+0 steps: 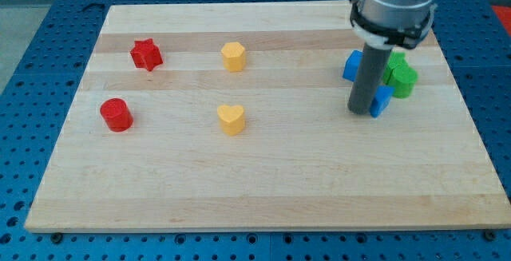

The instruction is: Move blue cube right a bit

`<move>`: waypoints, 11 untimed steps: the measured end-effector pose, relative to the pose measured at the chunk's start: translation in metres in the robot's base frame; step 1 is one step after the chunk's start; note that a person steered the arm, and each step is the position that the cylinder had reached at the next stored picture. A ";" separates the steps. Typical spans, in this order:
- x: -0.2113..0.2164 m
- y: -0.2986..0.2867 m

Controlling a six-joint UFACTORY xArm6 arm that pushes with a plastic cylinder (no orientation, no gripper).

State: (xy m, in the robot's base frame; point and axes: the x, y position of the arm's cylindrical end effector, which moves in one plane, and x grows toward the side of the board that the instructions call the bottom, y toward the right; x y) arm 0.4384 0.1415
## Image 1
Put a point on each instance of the yellow hexagon block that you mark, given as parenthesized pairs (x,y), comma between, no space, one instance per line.
(233,56)

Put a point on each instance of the red star block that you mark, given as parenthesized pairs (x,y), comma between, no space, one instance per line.
(146,54)

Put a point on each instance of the wooden board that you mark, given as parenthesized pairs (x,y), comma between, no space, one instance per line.
(303,162)

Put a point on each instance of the red cylinder block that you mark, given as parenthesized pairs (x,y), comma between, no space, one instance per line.
(116,115)

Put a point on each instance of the green star block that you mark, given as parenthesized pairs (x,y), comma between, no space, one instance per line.
(396,60)

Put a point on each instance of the green round block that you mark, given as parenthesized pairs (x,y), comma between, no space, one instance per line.
(403,80)

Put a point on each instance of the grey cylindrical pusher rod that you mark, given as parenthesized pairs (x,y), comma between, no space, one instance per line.
(368,78)

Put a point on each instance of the yellow heart block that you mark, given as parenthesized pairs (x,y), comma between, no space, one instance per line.
(231,118)

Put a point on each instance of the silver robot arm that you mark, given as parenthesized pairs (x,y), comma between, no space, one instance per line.
(383,24)

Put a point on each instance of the blue block behind rod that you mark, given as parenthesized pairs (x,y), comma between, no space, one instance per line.
(351,65)

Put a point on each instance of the blue cube block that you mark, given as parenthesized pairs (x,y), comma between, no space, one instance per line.
(381,100)

